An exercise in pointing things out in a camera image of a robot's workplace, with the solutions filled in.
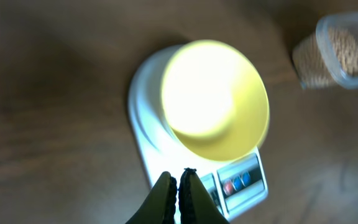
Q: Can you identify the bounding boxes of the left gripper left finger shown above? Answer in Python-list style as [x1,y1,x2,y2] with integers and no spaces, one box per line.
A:
[126,171,177,224]

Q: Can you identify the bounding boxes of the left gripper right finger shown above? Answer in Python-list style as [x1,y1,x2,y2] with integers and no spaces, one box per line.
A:
[178,168,229,224]

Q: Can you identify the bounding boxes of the white digital kitchen scale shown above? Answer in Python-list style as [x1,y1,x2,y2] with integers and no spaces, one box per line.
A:
[128,45,269,221]

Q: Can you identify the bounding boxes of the pale yellow bowl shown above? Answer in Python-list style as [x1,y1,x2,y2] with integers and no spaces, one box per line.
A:
[160,40,270,161]

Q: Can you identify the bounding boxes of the soybeans in container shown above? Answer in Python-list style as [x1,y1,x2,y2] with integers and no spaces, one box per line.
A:
[292,28,358,88]

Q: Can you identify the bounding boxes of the clear plastic container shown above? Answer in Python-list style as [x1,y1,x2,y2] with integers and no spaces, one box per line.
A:
[292,12,358,89]

